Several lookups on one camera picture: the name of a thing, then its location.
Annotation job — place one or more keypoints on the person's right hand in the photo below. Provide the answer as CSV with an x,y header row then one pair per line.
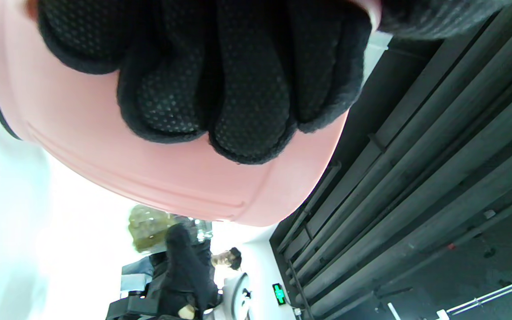
x,y
185,275

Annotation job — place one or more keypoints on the gray round tracking controller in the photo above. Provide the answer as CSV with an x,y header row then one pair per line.
x,y
236,293

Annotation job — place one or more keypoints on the pile of greenish raisins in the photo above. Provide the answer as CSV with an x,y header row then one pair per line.
x,y
147,231

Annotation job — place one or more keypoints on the bundle of gray ceiling ducts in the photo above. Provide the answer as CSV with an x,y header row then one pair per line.
x,y
438,155

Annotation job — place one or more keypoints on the clear glass storage jar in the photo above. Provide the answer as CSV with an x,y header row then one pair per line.
x,y
194,226

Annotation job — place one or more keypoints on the green exit sign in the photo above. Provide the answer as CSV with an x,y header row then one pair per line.
x,y
278,294

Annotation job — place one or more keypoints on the person's left hand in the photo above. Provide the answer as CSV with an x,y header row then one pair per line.
x,y
238,66

